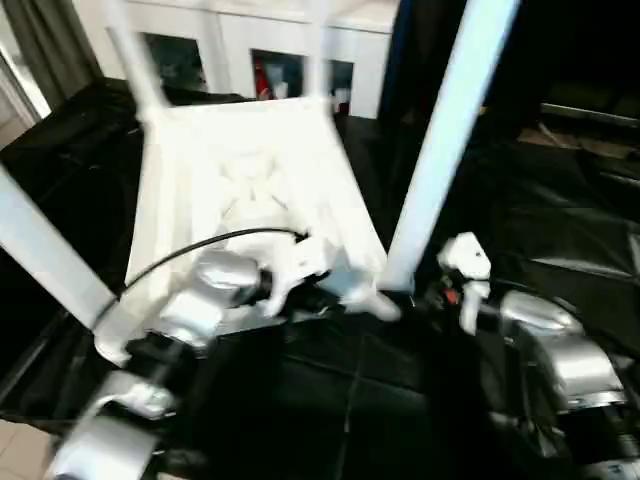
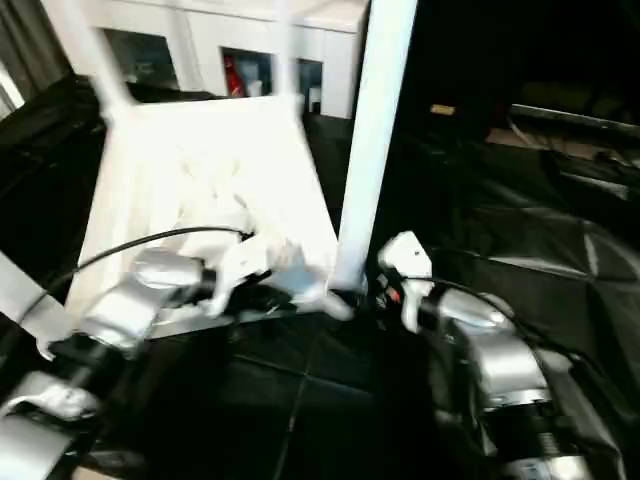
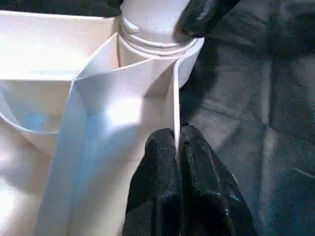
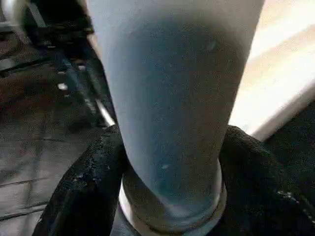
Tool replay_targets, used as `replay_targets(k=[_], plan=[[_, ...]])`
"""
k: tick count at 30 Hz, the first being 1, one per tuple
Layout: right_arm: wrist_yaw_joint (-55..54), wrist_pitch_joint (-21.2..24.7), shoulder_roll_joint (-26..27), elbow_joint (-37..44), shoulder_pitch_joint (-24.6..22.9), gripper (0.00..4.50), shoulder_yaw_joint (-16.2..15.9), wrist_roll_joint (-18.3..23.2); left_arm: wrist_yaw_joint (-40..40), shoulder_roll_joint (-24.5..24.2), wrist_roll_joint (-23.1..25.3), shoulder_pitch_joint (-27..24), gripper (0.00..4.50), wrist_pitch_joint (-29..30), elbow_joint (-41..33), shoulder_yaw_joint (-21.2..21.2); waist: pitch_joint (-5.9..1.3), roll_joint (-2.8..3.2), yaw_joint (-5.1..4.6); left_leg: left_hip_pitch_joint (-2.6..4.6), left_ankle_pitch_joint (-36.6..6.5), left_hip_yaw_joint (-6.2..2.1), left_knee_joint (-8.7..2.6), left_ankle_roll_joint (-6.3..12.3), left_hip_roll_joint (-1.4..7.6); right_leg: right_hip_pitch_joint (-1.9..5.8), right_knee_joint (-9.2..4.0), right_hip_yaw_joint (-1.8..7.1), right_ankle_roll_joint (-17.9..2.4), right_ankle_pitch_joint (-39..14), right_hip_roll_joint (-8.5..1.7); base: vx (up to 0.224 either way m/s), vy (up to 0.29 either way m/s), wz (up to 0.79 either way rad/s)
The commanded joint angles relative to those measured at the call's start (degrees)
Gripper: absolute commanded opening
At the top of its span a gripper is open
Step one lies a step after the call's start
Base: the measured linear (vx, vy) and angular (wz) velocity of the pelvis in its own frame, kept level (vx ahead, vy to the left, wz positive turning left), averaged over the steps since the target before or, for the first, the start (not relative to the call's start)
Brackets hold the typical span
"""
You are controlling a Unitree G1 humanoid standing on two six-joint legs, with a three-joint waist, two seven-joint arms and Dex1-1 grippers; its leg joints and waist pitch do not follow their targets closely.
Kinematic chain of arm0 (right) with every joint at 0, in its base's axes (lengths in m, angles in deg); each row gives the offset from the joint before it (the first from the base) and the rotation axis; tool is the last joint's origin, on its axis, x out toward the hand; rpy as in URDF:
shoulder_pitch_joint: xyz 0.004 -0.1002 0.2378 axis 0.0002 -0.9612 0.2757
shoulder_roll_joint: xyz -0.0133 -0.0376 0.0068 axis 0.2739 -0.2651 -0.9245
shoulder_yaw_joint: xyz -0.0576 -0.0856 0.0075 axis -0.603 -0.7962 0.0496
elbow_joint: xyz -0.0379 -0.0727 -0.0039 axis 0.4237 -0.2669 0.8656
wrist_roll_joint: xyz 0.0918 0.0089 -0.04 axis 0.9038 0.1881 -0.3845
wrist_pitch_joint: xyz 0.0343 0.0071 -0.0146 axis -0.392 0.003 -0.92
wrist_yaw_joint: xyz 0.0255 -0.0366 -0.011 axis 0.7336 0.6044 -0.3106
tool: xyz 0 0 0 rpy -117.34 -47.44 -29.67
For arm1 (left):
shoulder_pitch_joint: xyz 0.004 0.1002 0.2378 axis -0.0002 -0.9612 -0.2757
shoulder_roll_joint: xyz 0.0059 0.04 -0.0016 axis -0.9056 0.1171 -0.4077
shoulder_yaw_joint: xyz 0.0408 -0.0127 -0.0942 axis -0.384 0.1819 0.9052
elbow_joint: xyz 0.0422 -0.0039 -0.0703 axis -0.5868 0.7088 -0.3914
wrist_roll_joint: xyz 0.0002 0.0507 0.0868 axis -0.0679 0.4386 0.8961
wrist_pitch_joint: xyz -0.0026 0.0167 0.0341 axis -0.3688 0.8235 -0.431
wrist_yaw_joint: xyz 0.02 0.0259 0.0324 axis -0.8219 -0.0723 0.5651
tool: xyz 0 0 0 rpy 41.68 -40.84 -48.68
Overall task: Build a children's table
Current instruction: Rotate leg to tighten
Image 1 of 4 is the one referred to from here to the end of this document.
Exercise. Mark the white plastic table leg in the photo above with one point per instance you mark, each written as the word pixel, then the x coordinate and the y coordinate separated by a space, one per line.
pixel 316 50
pixel 440 140
pixel 40 235
pixel 140 65

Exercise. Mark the white plastic table top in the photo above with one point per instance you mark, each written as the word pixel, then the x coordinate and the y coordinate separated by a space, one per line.
pixel 225 150

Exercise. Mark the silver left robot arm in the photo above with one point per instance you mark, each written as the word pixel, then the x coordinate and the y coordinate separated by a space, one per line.
pixel 220 280

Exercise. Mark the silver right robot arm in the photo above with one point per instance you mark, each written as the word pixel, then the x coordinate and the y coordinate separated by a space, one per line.
pixel 575 350

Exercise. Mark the black mat cloth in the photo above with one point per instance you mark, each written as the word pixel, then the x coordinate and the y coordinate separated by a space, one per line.
pixel 350 390

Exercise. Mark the long black rod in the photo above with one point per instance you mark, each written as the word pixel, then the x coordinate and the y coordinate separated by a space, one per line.
pixel 585 112

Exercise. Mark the white display cabinet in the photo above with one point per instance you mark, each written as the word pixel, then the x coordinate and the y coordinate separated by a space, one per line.
pixel 225 30

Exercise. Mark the dark tall cabinet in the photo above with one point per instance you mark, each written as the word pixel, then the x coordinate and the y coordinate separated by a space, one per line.
pixel 575 45

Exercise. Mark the grey curtain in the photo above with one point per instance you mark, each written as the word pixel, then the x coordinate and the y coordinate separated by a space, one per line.
pixel 50 45

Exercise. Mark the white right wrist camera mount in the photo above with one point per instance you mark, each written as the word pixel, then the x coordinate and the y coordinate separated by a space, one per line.
pixel 465 255

